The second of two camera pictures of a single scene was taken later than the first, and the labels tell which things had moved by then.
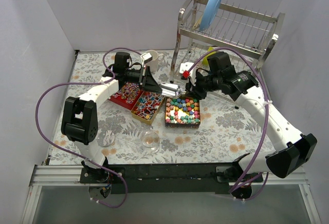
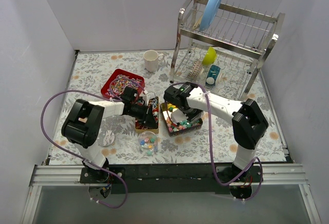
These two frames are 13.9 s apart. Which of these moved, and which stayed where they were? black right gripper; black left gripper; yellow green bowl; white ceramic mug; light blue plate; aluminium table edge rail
Moved: black right gripper; black left gripper
Stayed: yellow green bowl; white ceramic mug; light blue plate; aluminium table edge rail
